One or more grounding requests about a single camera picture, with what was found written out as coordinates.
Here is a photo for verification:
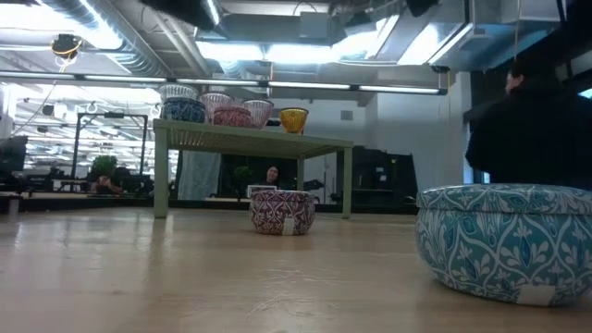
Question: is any pink patterned candle tin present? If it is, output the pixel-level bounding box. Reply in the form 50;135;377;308
212;105;253;129

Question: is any amber glass candle holder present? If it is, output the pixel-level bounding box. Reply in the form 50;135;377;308
278;106;310;135

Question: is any dark blue patterned candle tin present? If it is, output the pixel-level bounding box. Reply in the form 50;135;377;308
161;97;207;124

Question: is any background potted plant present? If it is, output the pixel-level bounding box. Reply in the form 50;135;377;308
92;154;119;179

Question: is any black aluminium table frame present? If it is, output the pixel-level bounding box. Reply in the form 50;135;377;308
53;196;420;215

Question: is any black linear ceiling light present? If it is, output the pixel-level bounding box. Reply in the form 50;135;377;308
0;68;449;96

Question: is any green perforated metal shelf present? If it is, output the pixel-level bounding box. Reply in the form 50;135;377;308
153;117;355;220

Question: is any person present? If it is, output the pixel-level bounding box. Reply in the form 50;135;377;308
463;57;592;191
262;165;282;189
91;174;125;195

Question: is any white framed screen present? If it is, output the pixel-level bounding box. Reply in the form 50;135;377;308
246;184;278;199

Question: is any teal patterned candle tin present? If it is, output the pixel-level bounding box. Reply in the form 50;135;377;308
414;183;592;308

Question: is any clear glass candle holder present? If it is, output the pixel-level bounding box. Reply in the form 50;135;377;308
158;83;200;104

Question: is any pale hanging curtain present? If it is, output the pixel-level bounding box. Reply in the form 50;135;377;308
178;150;222;201

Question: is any pink glass candle holder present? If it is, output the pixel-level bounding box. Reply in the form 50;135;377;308
198;92;235;122
241;98;276;130

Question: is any purple patterned candle tin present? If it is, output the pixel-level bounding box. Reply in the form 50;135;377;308
249;189;317;237

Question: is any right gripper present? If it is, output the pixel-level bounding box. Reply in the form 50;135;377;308
406;0;440;19

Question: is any black ceiling cable reel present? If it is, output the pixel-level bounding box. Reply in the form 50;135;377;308
49;33;84;62

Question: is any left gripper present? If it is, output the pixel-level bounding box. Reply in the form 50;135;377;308
138;0;219;32

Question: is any black cabinet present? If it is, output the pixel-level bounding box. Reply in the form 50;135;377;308
351;146;420;207

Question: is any black background camera rig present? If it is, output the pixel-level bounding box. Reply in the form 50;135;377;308
73;112;149;181

